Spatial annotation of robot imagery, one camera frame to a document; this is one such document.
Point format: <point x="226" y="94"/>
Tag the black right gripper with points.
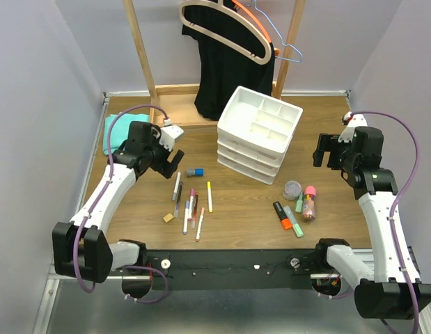
<point x="328" y="142"/>

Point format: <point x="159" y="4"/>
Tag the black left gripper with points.
<point x="166" y="168"/>

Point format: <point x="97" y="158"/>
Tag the grey capped white marker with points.
<point x="176" y="186"/>

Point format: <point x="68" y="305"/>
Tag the blue grey glue stick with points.
<point x="195" y="172"/>

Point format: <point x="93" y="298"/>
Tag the pink capped clear bottle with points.
<point x="308" y="206"/>

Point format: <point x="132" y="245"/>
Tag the clear round clip jar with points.
<point x="292" y="190"/>

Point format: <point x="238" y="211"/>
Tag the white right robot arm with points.
<point x="392" y="288"/>

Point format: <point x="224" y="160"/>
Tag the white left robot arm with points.
<point x="80" y="246"/>

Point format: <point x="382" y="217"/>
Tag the pink capped white marker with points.
<point x="191" y="204"/>

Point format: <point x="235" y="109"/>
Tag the red clear pen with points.
<point x="194" y="212"/>

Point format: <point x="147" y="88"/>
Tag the yellow capped white marker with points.
<point x="209" y="197"/>

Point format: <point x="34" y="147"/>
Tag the blue capped white marker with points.
<point x="186" y="218"/>

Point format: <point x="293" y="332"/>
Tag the small tan eraser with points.
<point x="169" y="217"/>

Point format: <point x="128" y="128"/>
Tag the peach capped white marker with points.
<point x="199" y="226"/>

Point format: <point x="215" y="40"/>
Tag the teal folded cloth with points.
<point x="120" y="130"/>

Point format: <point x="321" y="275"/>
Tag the wooden clothes rack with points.
<point x="219" y="6"/>

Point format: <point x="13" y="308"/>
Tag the white drawer organizer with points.
<point x="254" y="134"/>

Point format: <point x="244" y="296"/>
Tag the small green highlighter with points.
<point x="299" y="203"/>

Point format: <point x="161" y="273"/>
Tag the black orange highlighter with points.
<point x="285" y="221"/>

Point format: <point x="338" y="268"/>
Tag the grey green highlighter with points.
<point x="295" y="226"/>

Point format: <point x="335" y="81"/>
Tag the orange plastic hanger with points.
<point x="256" y="21"/>

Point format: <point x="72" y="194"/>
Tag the black hanging garment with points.
<point x="222" y="68"/>

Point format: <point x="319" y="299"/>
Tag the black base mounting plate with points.
<point x="180" y="270"/>

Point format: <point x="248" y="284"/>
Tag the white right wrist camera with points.
<point x="351" y="121"/>

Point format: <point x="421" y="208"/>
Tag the blue wire hanger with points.
<point x="285" y="44"/>

